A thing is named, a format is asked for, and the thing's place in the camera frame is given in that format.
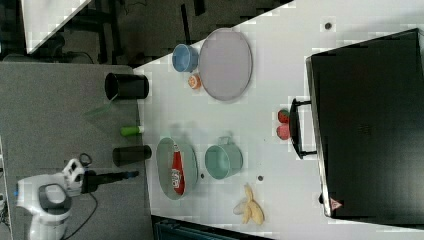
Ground blue bowl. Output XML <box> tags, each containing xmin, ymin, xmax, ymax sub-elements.
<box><xmin>172</xmin><ymin>44</ymin><xmax>199</xmax><ymax>72</ymax></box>

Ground red strawberry toy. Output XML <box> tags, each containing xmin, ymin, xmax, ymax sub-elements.
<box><xmin>278</xmin><ymin>109</ymin><xmax>290</xmax><ymax>123</ymax></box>

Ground teal mug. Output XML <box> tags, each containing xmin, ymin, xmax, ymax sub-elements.
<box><xmin>205</xmin><ymin>136</ymin><xmax>243</xmax><ymax>180</ymax></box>

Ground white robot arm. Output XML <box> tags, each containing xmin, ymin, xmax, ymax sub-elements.
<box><xmin>15</xmin><ymin>158</ymin><xmax>139</xmax><ymax>240</ymax></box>

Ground grey round plate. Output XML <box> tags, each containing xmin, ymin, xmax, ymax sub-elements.
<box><xmin>198</xmin><ymin>28</ymin><xmax>253</xmax><ymax>101</ymax></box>

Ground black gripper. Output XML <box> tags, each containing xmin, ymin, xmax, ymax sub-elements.
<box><xmin>81</xmin><ymin>170</ymin><xmax>139</xmax><ymax>194</ymax></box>

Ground black toaster oven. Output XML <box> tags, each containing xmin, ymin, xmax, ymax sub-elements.
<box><xmin>305</xmin><ymin>29</ymin><xmax>424</xmax><ymax>229</ymax></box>

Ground large black cup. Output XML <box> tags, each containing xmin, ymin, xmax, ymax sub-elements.
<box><xmin>104</xmin><ymin>73</ymin><xmax>149</xmax><ymax>100</ymax></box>

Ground small black cup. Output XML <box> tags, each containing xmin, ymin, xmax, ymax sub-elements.
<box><xmin>112</xmin><ymin>145</ymin><xmax>152</xmax><ymax>167</ymax></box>

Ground green marker pen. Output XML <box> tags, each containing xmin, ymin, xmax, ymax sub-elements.
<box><xmin>120</xmin><ymin>126</ymin><xmax>144</xmax><ymax>137</ymax></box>

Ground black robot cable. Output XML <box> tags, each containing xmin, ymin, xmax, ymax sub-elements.
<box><xmin>63</xmin><ymin>152</ymin><xmax>99</xmax><ymax>240</ymax></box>

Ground green oval strainer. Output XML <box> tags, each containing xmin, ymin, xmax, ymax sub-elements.
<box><xmin>156</xmin><ymin>137</ymin><xmax>198</xmax><ymax>200</ymax></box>

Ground orange slice toy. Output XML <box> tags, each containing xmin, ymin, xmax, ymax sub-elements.
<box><xmin>188</xmin><ymin>74</ymin><xmax>202</xmax><ymax>89</ymax></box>

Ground red ketchup bottle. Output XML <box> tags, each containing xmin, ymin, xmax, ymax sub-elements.
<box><xmin>171</xmin><ymin>144</ymin><xmax>185</xmax><ymax>195</ymax></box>

